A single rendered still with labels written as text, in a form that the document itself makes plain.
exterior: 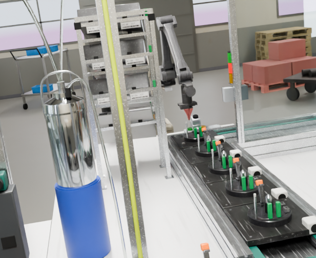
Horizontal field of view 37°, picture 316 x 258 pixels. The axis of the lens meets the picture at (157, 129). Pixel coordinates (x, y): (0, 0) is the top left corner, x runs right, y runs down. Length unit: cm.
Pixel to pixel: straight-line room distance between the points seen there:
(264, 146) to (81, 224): 116
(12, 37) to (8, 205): 967
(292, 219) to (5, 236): 87
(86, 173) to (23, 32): 935
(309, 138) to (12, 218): 167
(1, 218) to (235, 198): 85
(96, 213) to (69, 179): 15
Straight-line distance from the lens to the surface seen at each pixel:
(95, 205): 159
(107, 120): 232
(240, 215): 161
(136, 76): 221
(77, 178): 155
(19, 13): 1082
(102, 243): 166
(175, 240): 172
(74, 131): 151
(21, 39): 1083
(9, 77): 1096
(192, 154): 224
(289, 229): 152
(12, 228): 129
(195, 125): 243
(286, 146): 247
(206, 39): 1115
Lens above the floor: 168
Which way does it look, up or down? 15 degrees down
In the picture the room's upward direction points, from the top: 7 degrees counter-clockwise
